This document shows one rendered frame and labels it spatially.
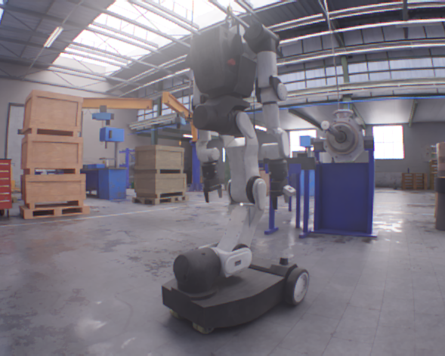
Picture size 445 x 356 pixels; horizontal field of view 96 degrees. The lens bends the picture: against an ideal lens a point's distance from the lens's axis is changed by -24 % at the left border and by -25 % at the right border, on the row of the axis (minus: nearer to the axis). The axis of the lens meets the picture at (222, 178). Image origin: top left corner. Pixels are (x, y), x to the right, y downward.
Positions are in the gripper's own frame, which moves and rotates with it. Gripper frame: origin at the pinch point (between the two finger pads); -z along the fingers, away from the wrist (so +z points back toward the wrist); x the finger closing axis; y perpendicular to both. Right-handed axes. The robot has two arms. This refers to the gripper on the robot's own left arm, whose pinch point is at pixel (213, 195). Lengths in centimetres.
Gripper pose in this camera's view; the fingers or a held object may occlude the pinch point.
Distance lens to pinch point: 151.4
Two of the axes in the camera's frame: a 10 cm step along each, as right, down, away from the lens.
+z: -1.4, -9.8, -1.6
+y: -7.3, -0.1, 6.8
